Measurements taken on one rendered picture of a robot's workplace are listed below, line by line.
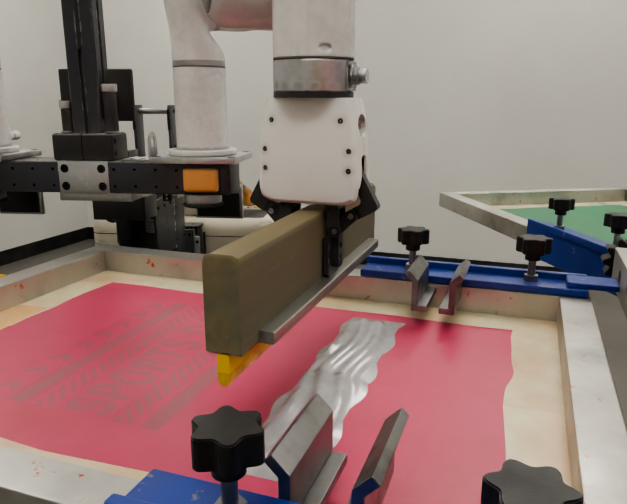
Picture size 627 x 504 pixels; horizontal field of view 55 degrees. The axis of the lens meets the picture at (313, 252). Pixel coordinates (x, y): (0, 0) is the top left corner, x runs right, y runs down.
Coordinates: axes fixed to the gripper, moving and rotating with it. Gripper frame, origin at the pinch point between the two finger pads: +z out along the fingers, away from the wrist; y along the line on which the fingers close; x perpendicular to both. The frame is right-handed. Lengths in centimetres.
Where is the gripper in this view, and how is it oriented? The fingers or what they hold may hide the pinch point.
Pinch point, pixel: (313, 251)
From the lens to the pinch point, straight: 59.7
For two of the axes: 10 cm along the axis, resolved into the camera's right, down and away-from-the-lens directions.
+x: -3.4, 2.4, -9.1
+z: 0.0, 9.7, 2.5
